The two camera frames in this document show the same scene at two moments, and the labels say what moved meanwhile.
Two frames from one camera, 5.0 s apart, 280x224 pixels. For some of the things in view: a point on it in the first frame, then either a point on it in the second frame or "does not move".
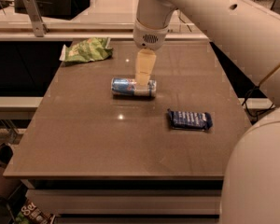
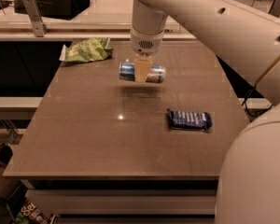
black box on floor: (63, 2) does not move
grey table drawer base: (129, 201) does not move
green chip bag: (91, 49) does not move
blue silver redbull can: (128, 87) → (127, 73)
